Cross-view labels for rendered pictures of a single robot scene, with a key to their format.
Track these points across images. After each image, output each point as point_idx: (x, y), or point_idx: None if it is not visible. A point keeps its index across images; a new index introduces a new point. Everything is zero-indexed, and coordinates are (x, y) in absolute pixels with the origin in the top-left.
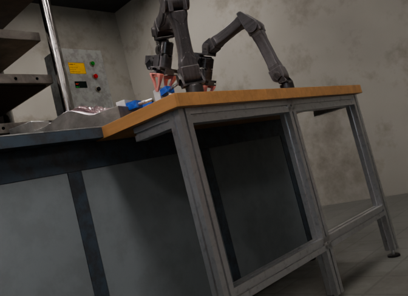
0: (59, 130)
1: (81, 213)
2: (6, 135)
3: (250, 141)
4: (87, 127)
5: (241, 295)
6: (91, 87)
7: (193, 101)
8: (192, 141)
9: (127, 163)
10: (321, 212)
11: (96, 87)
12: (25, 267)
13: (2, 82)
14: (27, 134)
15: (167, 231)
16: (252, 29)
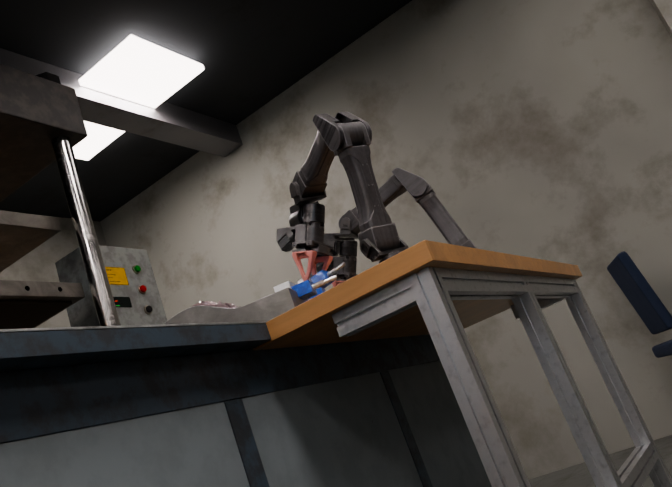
0: (215, 323)
1: (253, 474)
2: (147, 325)
3: (431, 363)
4: (248, 322)
5: None
6: (137, 306)
7: (446, 256)
8: (455, 318)
9: (298, 389)
10: (603, 446)
11: (146, 306)
12: None
13: (7, 294)
14: (174, 325)
15: None
16: (420, 191)
